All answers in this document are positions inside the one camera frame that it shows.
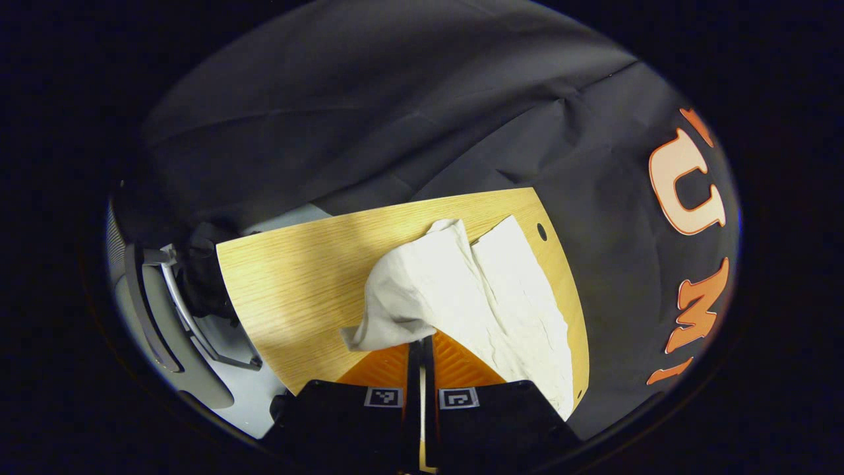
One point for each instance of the black backdrop cloth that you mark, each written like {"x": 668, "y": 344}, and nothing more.
{"x": 613, "y": 264}

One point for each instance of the white jeans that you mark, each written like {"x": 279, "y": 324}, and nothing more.
{"x": 501, "y": 297}

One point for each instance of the grey office chair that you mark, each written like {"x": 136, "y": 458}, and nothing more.
{"x": 155, "y": 316}

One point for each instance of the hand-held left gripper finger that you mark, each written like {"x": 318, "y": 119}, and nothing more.
{"x": 414, "y": 396}
{"x": 428, "y": 396}

